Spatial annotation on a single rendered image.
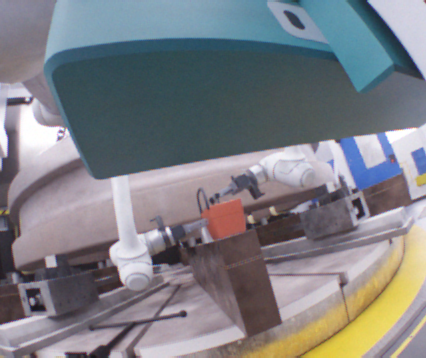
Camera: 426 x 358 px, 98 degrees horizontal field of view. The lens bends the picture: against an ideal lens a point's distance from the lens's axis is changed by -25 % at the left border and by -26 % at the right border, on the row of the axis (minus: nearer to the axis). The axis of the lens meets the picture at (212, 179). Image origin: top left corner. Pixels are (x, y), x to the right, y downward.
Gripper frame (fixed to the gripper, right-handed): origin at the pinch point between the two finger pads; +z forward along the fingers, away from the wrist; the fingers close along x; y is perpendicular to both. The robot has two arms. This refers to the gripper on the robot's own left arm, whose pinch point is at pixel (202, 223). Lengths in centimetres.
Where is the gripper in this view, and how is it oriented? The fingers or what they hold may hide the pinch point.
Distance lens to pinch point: 98.5
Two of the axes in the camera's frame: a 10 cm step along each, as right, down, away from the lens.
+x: 1.6, -2.9, -9.5
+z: 9.1, -3.4, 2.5
